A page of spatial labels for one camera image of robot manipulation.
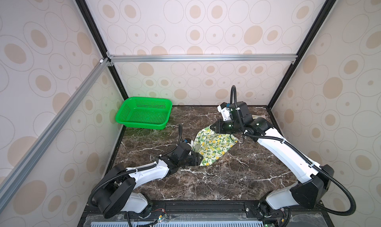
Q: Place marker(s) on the black right corner post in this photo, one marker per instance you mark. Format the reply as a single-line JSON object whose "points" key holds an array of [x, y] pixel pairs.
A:
{"points": [[316, 26]]}

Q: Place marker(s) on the green plastic basket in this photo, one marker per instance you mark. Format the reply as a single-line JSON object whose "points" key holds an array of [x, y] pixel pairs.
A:
{"points": [[146, 113]]}

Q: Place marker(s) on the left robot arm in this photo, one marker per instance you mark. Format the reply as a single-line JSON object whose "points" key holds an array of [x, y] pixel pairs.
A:
{"points": [[115, 191]]}

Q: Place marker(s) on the horizontal aluminium back rail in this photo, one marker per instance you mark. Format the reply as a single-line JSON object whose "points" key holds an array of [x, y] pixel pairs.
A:
{"points": [[208, 58]]}

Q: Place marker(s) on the black corner post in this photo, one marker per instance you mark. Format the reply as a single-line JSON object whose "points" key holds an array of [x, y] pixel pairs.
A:
{"points": [[95, 33], [316, 26]]}

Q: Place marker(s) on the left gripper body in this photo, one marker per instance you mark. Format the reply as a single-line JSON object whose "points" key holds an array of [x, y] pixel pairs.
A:
{"points": [[190, 160]]}

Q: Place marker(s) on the diagonal aluminium left rail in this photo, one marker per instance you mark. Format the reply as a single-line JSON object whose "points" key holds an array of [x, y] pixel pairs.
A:
{"points": [[34, 154]]}

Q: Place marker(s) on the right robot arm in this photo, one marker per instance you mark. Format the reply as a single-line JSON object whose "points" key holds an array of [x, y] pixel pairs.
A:
{"points": [[313, 179]]}

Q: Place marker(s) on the lemon print skirt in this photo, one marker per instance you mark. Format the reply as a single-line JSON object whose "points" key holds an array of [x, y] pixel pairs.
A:
{"points": [[212, 146]]}

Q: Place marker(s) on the pastel floral skirt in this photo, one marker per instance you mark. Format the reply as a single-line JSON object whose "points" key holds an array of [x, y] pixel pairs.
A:
{"points": [[258, 116]]}

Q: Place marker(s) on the black left corner post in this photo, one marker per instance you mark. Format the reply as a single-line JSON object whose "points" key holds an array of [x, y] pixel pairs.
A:
{"points": [[95, 33]]}

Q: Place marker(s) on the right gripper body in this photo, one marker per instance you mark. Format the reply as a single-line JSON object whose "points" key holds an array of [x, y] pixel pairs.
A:
{"points": [[225, 126]]}

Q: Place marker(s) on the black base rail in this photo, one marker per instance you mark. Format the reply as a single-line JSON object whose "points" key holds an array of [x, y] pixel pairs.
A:
{"points": [[209, 214]]}

